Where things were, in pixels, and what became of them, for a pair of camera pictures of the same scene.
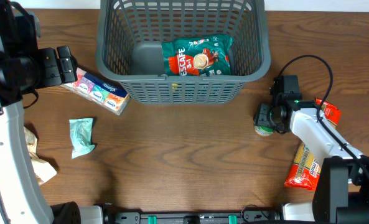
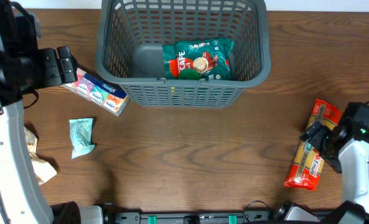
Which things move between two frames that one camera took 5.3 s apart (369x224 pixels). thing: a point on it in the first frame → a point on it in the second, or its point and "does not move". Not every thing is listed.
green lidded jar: (263, 130) → (189, 74)
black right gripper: (263, 115) → (322, 140)
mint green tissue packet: (81, 136) does not move
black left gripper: (56, 66) does not move
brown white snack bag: (43, 171) does not move
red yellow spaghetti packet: (305, 173) does not move
